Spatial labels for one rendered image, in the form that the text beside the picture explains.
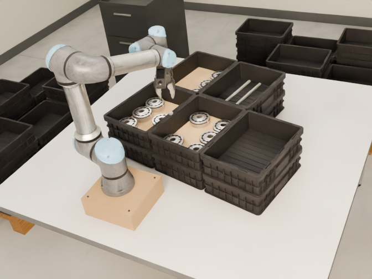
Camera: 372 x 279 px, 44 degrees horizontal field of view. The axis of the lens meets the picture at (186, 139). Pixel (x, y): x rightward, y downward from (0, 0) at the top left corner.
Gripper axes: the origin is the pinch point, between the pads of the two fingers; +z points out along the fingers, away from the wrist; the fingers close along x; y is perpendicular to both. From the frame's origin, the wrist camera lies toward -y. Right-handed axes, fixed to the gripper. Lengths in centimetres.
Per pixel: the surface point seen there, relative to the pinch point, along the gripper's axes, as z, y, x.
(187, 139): 16.0, -13.2, -9.8
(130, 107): 11.2, 9.5, 21.8
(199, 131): 16.1, -7.0, -15.3
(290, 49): 44, 131, -71
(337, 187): 29, -34, -78
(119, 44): 46, 160, 67
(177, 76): 12.9, 42.8, 1.0
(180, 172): 22.8, -29.7, -7.5
